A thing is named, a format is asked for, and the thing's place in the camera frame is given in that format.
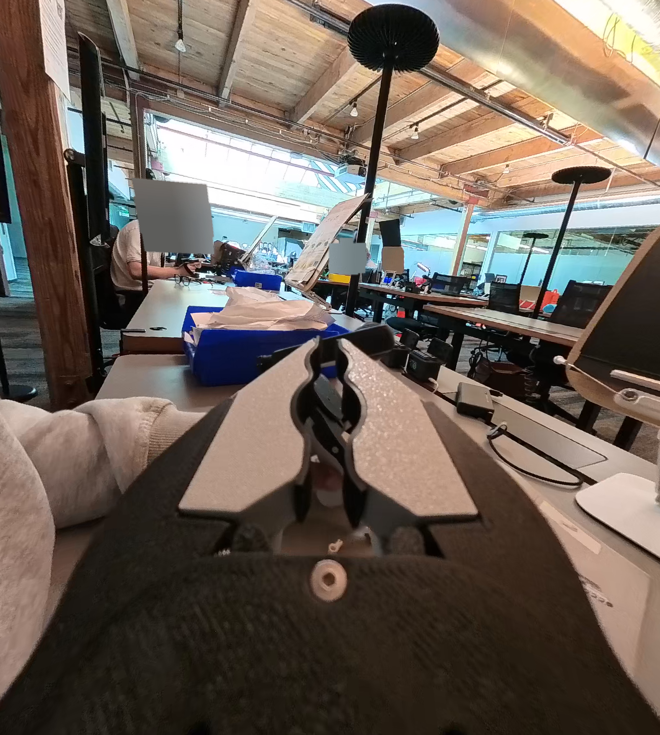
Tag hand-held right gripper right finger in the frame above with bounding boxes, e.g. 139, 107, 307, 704
337, 339, 480, 529

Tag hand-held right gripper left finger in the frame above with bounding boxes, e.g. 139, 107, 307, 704
178, 338, 322, 528

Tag person's left forearm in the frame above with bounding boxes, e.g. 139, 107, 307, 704
0, 396, 211, 529

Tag black power adapter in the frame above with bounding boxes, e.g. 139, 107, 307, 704
455, 382, 498, 419

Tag large blue storage bin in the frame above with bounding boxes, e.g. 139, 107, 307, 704
181, 304, 351, 387

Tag black upright panel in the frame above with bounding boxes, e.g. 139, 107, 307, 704
379, 218, 402, 276

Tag tan picture board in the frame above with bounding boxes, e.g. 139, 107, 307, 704
284, 193, 372, 301

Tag brown wooden desk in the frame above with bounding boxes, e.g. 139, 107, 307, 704
422, 304, 589, 348

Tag small blue storage bin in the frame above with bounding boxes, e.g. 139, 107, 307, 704
232, 268, 283, 291

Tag black mesh office chair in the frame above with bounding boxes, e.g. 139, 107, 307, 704
548, 280, 613, 329
488, 281, 523, 314

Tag light wooden desk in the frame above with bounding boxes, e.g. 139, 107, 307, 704
120, 278, 285, 355

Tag white metal stand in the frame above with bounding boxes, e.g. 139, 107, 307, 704
554, 355, 660, 582

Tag tall black floor lamp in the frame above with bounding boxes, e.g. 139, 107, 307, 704
343, 3, 441, 320

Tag black monitor on pole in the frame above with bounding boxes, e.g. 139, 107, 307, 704
64, 31, 114, 394

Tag white paper notice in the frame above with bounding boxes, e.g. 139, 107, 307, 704
37, 0, 72, 105

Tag black cable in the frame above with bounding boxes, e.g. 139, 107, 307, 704
486, 421, 587, 489

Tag wooden support post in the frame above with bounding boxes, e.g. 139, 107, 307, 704
0, 0, 94, 410

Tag silver ventilation duct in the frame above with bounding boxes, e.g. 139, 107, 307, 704
439, 0, 660, 186

